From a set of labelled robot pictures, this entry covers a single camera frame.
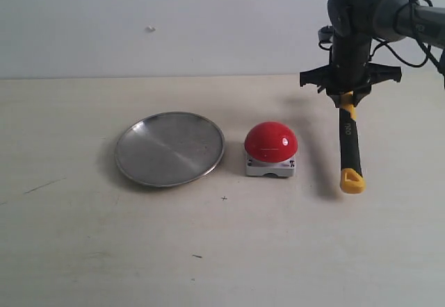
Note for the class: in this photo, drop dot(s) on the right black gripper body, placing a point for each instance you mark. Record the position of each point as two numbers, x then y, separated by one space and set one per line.
349 68

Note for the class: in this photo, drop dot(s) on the yellow black claw hammer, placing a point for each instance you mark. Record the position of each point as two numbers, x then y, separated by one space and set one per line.
351 176

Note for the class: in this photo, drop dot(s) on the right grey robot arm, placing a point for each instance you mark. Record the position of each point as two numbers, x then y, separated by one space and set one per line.
354 24

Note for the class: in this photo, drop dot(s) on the red dome push button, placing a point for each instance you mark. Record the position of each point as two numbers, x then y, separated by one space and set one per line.
270 150

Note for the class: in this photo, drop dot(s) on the round steel plate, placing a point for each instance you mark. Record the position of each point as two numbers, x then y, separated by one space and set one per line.
169 149

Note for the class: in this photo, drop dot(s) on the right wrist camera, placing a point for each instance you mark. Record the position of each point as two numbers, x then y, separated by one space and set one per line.
325 37

